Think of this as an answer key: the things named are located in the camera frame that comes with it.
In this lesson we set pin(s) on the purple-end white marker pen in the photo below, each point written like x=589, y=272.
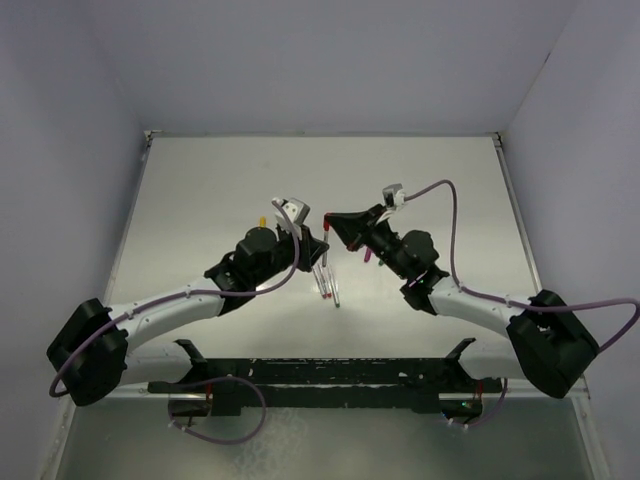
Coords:
x=319, y=282

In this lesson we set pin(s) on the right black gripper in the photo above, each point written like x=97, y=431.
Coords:
x=354, y=230

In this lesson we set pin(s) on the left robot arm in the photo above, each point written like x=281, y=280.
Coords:
x=91, y=353

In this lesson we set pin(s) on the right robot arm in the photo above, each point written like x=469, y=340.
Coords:
x=545, y=344

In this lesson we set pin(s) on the red-end marker pen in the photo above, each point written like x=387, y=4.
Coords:
x=324, y=282
x=324, y=259

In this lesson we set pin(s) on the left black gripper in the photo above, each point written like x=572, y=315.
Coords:
x=309, y=249

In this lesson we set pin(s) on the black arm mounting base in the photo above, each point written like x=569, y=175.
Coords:
x=224, y=387

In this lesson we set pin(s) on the green-end white marker pen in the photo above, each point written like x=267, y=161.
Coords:
x=333, y=285

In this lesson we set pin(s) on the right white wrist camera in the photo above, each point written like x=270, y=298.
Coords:
x=394, y=200

